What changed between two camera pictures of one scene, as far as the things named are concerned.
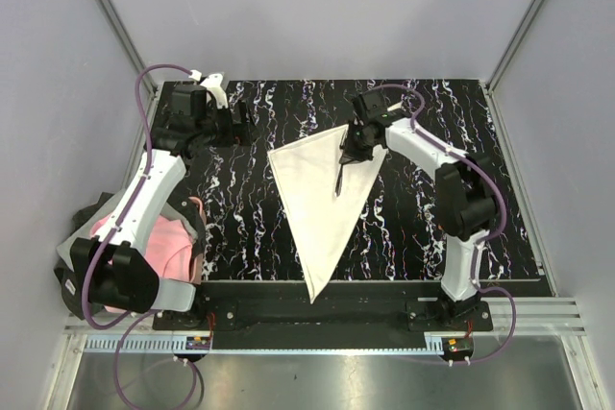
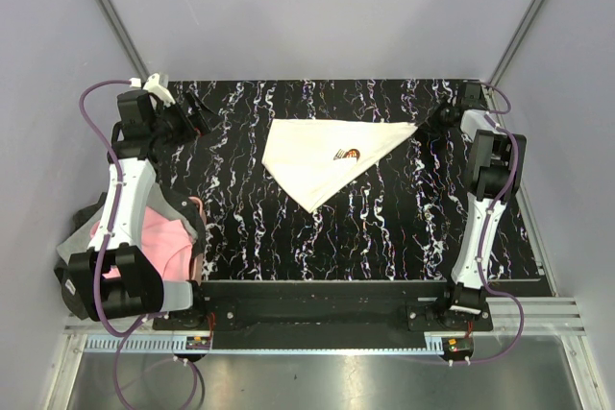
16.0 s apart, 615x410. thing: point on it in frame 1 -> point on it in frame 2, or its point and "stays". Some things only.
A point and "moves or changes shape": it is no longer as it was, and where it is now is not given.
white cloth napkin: [320, 222] moves or changes shape
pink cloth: [169, 249] stays
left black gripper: [237, 133] -> [192, 125]
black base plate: [423, 305] stays
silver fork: [339, 181] moves or changes shape
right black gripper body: [356, 131] -> [440, 115]
